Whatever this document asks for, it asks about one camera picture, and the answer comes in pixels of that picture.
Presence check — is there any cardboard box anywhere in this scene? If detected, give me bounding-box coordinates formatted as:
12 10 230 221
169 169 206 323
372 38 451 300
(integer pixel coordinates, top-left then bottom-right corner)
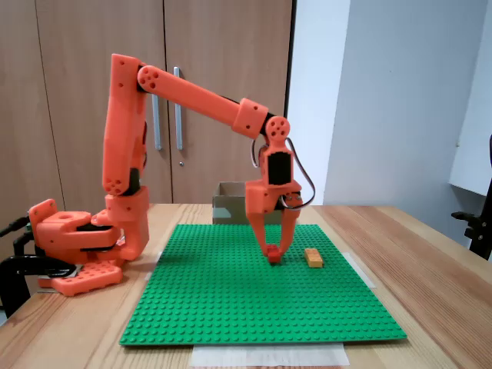
211 181 284 226

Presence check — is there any yellow lego brick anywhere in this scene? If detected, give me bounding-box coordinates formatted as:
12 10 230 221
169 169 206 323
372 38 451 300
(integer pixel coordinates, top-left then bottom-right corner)
304 248 326 269

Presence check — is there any green lego baseplate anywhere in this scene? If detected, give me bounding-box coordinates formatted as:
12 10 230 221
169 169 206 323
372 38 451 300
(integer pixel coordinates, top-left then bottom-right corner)
118 223 408 347

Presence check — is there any short masking tape strip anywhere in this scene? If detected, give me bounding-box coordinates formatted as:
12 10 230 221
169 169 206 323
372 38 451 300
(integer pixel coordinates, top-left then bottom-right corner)
344 251 377 290

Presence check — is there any small masking tape strip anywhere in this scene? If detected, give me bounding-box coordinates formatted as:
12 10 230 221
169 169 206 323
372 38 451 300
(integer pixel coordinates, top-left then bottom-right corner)
145 251 163 282

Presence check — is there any long masking tape strip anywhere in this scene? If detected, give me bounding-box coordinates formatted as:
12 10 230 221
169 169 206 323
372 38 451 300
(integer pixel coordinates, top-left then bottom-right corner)
191 343 351 368

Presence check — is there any wooden cabinet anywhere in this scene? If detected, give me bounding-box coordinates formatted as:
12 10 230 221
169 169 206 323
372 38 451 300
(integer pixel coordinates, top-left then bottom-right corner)
0 0 298 239

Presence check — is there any black stand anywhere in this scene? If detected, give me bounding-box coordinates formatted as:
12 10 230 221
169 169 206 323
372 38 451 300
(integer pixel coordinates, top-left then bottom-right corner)
450 133 492 263

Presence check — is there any black table clamp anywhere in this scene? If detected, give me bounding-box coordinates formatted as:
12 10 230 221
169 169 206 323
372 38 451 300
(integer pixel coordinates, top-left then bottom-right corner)
0 253 80 320

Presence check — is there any black power cable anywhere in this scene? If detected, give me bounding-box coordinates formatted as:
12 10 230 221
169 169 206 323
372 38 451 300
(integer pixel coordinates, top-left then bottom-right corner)
0 216 32 238

